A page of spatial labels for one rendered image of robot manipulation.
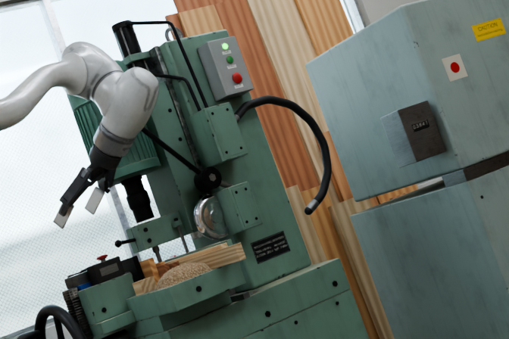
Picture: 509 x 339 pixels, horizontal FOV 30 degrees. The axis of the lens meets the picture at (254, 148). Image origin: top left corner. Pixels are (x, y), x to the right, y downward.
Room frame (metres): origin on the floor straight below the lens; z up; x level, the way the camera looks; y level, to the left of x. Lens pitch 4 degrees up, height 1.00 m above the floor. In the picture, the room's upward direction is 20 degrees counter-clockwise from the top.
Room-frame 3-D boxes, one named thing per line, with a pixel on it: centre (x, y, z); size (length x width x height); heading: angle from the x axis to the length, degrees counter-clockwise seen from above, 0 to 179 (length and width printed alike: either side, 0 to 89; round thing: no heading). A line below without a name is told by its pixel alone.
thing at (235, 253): (2.49, 0.29, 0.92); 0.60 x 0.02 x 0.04; 37
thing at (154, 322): (2.52, 0.39, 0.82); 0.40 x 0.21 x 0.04; 37
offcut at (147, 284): (2.37, 0.37, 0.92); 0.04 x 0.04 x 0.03; 42
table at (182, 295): (2.50, 0.43, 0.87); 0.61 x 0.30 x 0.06; 37
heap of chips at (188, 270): (2.31, 0.27, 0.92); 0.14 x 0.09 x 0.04; 127
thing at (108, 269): (2.44, 0.50, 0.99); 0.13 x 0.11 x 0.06; 37
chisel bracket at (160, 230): (2.56, 0.32, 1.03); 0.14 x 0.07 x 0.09; 127
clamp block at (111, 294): (2.44, 0.50, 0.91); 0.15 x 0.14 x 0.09; 37
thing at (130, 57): (2.64, 0.23, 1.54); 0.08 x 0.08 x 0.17; 37
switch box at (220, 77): (2.63, 0.00, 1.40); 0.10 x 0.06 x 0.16; 127
